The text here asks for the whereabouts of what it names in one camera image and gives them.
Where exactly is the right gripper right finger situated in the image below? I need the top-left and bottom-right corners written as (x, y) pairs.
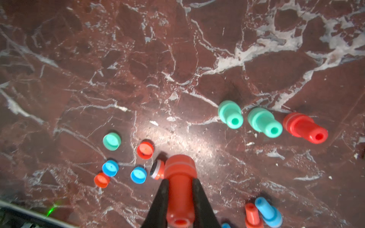
top-left (192, 178), bottom-right (221, 228)

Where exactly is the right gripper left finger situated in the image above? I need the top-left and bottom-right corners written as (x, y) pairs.
top-left (141, 179), bottom-right (169, 228)

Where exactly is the red stamp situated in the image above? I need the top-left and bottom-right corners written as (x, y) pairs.
top-left (150, 160), bottom-right (165, 180)
top-left (164, 154), bottom-right (197, 228)
top-left (245, 203), bottom-right (264, 228)
top-left (283, 113), bottom-right (329, 144)

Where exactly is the green stamp top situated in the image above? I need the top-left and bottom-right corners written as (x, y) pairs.
top-left (218, 100), bottom-right (244, 129)

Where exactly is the green stamp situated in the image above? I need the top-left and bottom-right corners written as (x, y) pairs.
top-left (248, 107), bottom-right (283, 138)
top-left (218, 100), bottom-right (244, 129)

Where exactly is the blue stamp right lower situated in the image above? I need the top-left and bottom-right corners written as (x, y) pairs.
top-left (221, 223), bottom-right (231, 228)

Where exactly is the blue stamp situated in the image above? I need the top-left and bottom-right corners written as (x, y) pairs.
top-left (255, 197), bottom-right (283, 228)
top-left (221, 223), bottom-right (231, 228)

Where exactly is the blue cap right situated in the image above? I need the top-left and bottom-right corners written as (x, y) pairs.
top-left (130, 166), bottom-right (147, 184)

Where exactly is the blue cap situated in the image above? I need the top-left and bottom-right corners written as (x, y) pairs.
top-left (130, 166), bottom-right (147, 184)
top-left (102, 160), bottom-right (119, 177)

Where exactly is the red cap left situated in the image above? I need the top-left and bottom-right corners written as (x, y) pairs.
top-left (94, 172), bottom-right (110, 189)

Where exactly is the red cap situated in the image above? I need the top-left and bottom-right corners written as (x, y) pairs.
top-left (136, 141), bottom-right (155, 160)
top-left (94, 172), bottom-right (110, 189)

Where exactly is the blue stamp right top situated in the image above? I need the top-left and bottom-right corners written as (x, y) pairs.
top-left (255, 197), bottom-right (283, 228)

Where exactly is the blue cap left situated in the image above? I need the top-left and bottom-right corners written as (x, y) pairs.
top-left (102, 160), bottom-right (119, 177)

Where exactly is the red cap top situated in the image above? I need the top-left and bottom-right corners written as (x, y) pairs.
top-left (136, 141), bottom-right (155, 160)

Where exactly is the green cap far left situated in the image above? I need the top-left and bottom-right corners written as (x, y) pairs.
top-left (103, 132), bottom-right (121, 151)

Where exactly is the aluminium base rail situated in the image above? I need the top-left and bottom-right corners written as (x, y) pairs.
top-left (1, 200), bottom-right (77, 228)

